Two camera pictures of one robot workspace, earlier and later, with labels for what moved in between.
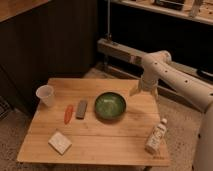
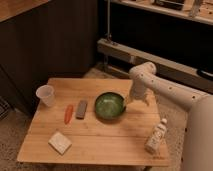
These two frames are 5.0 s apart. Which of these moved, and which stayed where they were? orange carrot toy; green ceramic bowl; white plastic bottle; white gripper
Moved: white gripper
Stayed: green ceramic bowl; orange carrot toy; white plastic bottle
